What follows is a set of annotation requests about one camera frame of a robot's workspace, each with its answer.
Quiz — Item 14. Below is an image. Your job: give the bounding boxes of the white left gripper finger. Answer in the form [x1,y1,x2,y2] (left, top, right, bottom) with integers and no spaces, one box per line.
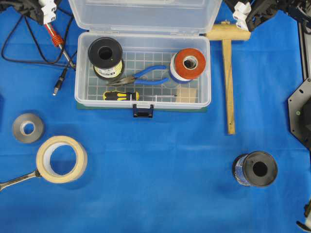
[40,0,57,24]

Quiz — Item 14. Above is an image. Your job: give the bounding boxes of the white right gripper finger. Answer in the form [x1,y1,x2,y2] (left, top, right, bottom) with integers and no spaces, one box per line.
[233,1,250,31]

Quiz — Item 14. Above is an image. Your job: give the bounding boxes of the clear plastic tool box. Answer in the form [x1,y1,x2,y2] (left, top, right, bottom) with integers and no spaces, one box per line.
[69,0,221,111]

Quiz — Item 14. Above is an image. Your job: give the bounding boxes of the black right robot arm base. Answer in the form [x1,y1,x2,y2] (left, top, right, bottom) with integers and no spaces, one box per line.
[288,78,311,150]

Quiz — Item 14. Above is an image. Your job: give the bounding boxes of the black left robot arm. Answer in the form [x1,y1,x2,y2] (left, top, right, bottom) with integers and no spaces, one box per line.
[0,0,61,25]

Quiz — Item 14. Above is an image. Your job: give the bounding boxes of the blue tool box latch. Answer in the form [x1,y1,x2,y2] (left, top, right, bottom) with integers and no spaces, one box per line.
[133,104,154,118]

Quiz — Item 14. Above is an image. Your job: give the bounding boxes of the wooden mallet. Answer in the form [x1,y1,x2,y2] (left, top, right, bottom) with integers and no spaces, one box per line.
[206,21,251,135]

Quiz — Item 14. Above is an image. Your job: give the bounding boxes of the red soldering iron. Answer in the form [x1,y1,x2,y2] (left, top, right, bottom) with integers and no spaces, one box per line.
[44,23,75,68]

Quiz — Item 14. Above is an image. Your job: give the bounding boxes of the red white tape spool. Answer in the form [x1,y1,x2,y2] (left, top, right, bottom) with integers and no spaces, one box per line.
[169,48,207,84]

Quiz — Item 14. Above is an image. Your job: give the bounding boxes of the yellow black screwdriver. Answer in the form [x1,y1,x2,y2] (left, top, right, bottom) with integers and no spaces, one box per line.
[103,91,177,101]

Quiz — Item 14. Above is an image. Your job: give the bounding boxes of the grey tape roll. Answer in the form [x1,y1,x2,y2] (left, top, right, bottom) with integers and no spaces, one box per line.
[12,113,44,144]

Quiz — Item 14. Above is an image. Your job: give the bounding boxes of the beige masking tape roll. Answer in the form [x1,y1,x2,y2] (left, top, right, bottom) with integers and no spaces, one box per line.
[36,136,88,184]

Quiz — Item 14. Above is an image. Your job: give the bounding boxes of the dark metal spool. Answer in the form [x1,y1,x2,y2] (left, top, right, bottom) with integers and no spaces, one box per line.
[232,151,278,187]

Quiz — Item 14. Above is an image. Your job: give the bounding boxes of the blue table mat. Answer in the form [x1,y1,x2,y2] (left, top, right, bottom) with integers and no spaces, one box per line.
[0,13,311,233]

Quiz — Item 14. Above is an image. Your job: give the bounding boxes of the silver metal wrench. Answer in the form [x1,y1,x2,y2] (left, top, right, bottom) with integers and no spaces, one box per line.
[0,169,42,191]

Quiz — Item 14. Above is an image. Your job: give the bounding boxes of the black aluminium frame rail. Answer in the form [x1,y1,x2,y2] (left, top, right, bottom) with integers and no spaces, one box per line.
[297,19,311,81]

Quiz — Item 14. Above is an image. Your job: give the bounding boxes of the black cable on mat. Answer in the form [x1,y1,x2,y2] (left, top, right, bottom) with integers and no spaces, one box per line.
[1,7,77,96]

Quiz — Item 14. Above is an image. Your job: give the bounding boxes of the black spool yellow wire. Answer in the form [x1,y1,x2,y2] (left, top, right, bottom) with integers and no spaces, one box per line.
[87,36,125,81]

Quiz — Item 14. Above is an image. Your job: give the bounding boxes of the blue handled pliers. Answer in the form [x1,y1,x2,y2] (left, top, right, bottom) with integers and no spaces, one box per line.
[105,65,170,86]

